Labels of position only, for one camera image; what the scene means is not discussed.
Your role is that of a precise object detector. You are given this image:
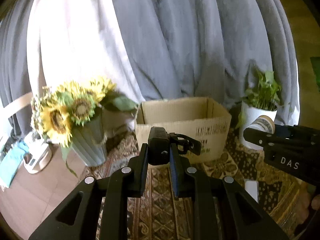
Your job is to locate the green ribbed vase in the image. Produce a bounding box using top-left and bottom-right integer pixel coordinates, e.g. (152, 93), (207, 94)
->
(71, 112), (108, 167)

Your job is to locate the white plant pot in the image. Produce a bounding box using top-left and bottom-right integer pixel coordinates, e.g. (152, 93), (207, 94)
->
(239, 101), (278, 150)

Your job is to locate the blue cloth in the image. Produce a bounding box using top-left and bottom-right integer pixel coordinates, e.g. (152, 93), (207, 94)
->
(0, 142), (29, 188)

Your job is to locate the green leafy plant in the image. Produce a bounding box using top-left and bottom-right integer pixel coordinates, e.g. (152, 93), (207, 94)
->
(236, 70), (283, 128)

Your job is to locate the small white card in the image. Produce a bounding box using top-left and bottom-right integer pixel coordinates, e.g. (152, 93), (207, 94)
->
(244, 179), (259, 203)

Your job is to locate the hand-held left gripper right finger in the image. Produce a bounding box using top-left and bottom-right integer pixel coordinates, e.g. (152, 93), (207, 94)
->
(169, 142), (290, 240)

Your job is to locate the black toy gun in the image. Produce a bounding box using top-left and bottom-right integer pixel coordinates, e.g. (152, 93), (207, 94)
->
(147, 126), (202, 166)

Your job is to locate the white appliance on floor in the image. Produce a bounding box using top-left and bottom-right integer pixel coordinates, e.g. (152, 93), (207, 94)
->
(24, 140), (53, 174)

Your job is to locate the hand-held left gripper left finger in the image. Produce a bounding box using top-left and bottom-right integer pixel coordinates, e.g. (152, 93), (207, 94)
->
(27, 142), (150, 240)

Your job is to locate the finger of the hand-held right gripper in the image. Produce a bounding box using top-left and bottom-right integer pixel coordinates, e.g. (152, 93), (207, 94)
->
(274, 124), (320, 137)
(243, 127), (320, 153)

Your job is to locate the narrow grey curtain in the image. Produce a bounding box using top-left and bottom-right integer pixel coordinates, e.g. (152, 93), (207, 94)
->
(0, 0), (48, 135)

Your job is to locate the cardboard box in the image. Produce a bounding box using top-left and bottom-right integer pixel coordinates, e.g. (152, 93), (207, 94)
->
(134, 97), (232, 161)

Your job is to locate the roll of tape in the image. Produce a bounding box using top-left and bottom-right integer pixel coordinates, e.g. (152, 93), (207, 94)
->
(250, 115), (275, 133)

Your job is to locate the sunflower bouquet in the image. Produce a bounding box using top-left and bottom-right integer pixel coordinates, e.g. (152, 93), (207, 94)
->
(30, 76), (139, 148)

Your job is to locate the wide grey curtain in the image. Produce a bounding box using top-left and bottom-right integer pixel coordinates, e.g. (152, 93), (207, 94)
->
(109, 0), (299, 110)

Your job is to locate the person's right hand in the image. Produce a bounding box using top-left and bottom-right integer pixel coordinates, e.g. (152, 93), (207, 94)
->
(296, 187), (320, 233)

